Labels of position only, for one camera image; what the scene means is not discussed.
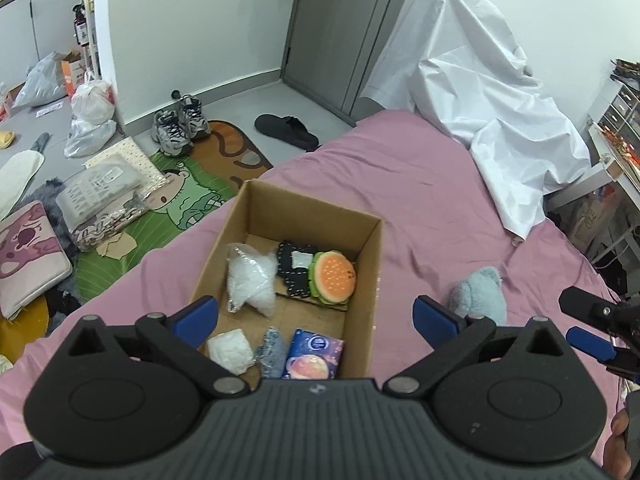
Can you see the green cartoon floor mat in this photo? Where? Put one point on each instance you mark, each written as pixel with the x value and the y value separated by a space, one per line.
pixel 197 184

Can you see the black dotted cloth pad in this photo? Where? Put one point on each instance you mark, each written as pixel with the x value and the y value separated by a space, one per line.
pixel 294 262

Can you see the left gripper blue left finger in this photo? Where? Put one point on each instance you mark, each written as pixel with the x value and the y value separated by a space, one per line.
pixel 194 323

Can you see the white drawer desk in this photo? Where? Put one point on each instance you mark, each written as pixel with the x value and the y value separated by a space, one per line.
pixel 612 129

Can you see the grey fluffy plush toy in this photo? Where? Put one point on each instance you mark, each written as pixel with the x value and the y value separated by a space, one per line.
pixel 480 294

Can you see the dark spray bottle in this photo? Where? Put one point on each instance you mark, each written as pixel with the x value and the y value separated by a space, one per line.
pixel 81 26

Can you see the blue grey knitted cloth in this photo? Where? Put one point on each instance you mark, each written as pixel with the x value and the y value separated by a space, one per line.
pixel 271 354

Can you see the brown cardboard box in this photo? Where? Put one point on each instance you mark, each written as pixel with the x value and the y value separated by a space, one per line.
pixel 264 215

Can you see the plush hamburger toy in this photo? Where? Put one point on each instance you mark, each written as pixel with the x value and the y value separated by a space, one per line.
pixel 332 278

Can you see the left grey sneaker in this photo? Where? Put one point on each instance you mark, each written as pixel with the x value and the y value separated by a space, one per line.
pixel 171 138

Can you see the packaged folded textile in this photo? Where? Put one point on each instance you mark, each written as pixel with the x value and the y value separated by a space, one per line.
pixel 100 201

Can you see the pink bed sheet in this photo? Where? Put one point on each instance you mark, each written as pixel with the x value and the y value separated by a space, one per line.
pixel 440 225

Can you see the beige dotted fabric pack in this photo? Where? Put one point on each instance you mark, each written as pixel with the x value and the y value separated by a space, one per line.
pixel 152 179

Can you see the white draped sheet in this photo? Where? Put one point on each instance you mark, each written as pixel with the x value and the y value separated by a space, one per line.
pixel 456 63

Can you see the person's right hand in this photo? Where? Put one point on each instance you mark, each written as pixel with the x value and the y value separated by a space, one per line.
pixel 616 461

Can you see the white oval slipper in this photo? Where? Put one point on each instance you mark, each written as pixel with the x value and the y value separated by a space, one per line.
pixel 15 176

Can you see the grey plastic bag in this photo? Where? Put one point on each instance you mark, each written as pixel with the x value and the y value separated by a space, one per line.
pixel 44 84

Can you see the pink cartoon cushion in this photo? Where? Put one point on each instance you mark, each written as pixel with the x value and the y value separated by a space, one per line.
pixel 32 258

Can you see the clear plastic bag white filling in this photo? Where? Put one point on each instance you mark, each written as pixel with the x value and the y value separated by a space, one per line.
pixel 250 279

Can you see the right grey sneaker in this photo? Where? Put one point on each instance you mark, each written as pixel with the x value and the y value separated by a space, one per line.
pixel 190 112

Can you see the grey door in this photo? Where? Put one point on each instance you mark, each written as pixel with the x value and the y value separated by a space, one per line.
pixel 331 48

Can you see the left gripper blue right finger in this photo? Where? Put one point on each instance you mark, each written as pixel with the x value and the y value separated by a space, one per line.
pixel 435 323

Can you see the white soft bundle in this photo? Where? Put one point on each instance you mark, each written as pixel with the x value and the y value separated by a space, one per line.
pixel 232 351

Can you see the purple tissue packet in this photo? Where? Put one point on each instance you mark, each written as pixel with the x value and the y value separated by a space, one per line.
pixel 312 356

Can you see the black slipper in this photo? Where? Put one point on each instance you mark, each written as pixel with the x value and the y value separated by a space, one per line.
pixel 287 129

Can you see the grey sneaker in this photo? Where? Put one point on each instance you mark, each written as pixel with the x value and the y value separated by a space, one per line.
pixel 190 112
pixel 171 138

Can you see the white red plastic bag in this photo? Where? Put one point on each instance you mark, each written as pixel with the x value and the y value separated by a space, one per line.
pixel 93 100

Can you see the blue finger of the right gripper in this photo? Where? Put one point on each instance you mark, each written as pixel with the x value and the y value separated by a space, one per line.
pixel 592 345
pixel 589 309

